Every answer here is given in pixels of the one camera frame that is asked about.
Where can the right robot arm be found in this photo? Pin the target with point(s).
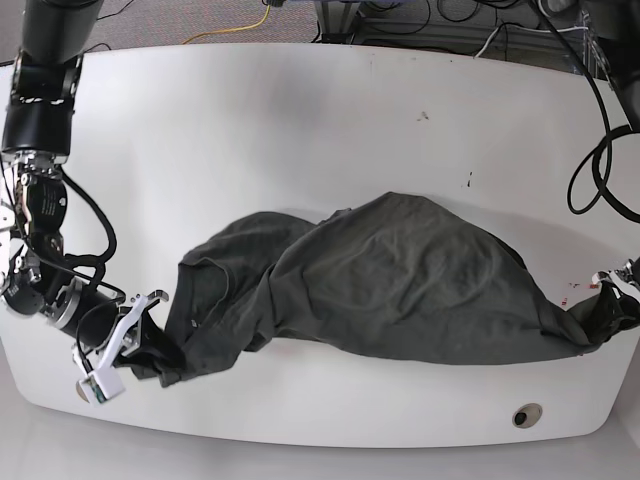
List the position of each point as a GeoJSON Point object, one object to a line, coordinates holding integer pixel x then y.
{"type": "Point", "coordinates": [37, 276]}

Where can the red tape rectangle marking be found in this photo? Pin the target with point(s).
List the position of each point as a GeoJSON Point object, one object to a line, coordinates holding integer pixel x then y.
{"type": "Point", "coordinates": [574, 293]}

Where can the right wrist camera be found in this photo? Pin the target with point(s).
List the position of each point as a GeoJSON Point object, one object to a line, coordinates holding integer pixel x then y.
{"type": "Point", "coordinates": [100, 386]}

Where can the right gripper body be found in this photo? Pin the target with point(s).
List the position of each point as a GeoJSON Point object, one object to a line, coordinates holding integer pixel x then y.
{"type": "Point", "coordinates": [117, 332]}

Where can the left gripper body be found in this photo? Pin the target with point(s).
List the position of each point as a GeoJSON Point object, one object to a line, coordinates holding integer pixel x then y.
{"type": "Point", "coordinates": [624, 280]}

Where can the right table cable grommet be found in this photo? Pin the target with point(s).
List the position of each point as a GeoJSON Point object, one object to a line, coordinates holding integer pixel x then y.
{"type": "Point", "coordinates": [527, 416]}

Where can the dark grey t-shirt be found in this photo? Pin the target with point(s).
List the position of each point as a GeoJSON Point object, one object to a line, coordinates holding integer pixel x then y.
{"type": "Point", "coordinates": [398, 278]}

